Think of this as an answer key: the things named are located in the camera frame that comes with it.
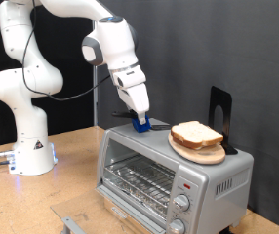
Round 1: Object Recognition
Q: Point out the metal spatula with blue block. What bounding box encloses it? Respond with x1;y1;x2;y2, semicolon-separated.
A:
111;109;172;134

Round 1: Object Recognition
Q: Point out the silver toaster oven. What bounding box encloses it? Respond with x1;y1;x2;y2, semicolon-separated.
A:
95;117;255;234

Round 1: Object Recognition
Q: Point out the vertical metal pole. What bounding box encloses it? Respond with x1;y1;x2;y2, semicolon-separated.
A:
92;19;100;127

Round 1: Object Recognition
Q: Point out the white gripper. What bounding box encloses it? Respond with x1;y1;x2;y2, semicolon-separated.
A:
111;63;151;126

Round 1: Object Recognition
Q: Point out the silver oven knob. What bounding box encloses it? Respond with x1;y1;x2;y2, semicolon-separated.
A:
173;194;191;213
168;218;186;234

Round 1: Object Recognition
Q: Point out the round wooden cutting board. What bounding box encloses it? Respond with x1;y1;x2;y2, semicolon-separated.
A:
167;130;227;166

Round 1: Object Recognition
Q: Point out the glass oven door with handle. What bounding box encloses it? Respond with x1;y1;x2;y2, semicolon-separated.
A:
50;188;167;234

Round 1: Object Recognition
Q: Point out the wire oven rack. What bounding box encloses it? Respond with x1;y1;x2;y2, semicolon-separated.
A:
103;154;177;218

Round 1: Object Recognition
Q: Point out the white bread slice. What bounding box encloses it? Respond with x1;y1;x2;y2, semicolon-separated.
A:
170;120;224;147

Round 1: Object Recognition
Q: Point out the black metal bookend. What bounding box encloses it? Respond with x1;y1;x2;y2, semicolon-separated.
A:
207;85;239;156

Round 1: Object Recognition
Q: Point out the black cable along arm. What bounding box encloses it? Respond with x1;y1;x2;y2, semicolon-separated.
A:
20;0;112;102

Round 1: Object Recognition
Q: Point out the wooden box under oven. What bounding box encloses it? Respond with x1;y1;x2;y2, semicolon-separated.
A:
103;196;148;234

